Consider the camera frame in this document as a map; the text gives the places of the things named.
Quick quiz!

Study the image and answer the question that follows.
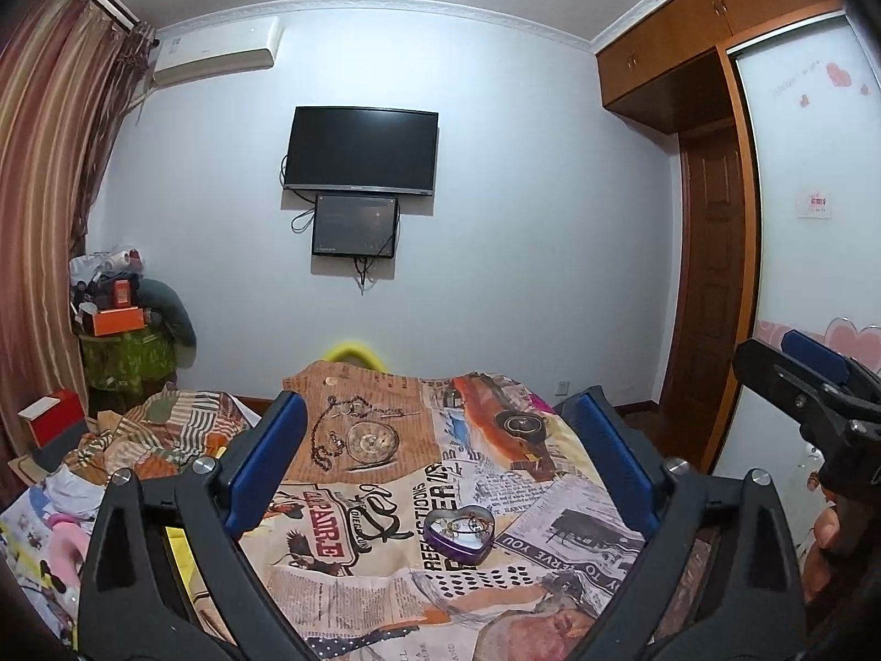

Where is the purple heart-shaped tin box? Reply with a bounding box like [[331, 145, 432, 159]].
[[422, 505, 496, 566]]

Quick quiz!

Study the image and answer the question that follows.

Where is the right hand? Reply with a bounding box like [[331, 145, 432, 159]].
[[802, 506, 841, 603]]

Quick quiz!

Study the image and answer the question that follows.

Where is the brown wooden door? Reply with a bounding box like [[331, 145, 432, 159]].
[[661, 126, 745, 436]]

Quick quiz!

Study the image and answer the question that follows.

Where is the striped patchwork quilt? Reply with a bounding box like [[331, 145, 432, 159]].
[[63, 389, 258, 485]]

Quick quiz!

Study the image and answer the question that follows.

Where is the red and white box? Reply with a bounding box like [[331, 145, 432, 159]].
[[18, 389, 85, 448]]

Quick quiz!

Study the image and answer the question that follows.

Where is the green patterned cloth bin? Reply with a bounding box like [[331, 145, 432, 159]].
[[79, 328, 176, 394]]

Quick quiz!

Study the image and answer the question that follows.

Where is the orange shoe box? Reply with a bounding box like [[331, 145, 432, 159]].
[[82, 306, 146, 337]]

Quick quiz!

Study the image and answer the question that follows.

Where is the grey stuffed pillow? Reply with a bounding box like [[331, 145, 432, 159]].
[[137, 278, 197, 369]]

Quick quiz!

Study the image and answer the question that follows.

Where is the wooden overhead cabinet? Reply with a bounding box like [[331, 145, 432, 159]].
[[597, 0, 839, 134]]

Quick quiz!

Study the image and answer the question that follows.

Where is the newspaper print bed blanket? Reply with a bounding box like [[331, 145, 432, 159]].
[[241, 361, 644, 659]]

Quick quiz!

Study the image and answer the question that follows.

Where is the small red box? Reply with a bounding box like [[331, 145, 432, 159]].
[[113, 279, 133, 309]]

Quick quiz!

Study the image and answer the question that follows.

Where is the yellow chair back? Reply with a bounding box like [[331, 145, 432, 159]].
[[323, 340, 387, 372]]

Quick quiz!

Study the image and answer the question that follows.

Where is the striped brown curtain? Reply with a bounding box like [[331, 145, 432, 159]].
[[2, 0, 155, 457]]

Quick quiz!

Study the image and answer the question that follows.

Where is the small black wall monitor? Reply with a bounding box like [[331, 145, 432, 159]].
[[312, 194, 399, 258]]

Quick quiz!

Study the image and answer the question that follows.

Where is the large wall-mounted black television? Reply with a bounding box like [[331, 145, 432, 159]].
[[282, 106, 439, 196]]

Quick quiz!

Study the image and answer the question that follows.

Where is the white wall air conditioner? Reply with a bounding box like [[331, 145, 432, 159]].
[[153, 17, 284, 88]]

